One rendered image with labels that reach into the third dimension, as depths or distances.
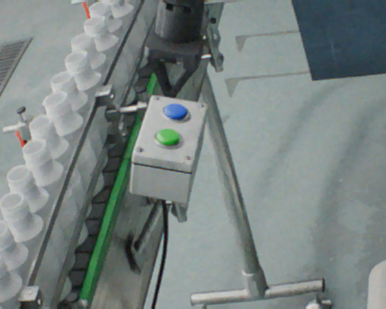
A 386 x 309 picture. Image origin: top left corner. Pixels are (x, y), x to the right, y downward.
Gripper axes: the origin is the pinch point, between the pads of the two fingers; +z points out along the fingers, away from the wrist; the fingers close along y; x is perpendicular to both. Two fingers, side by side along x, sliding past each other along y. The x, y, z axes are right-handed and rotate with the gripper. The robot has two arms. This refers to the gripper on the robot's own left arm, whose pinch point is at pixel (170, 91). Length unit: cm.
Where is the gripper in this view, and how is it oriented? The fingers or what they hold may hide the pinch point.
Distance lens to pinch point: 134.6
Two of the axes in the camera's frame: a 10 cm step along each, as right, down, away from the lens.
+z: -1.0, 8.0, 5.9
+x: 9.8, 1.7, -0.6
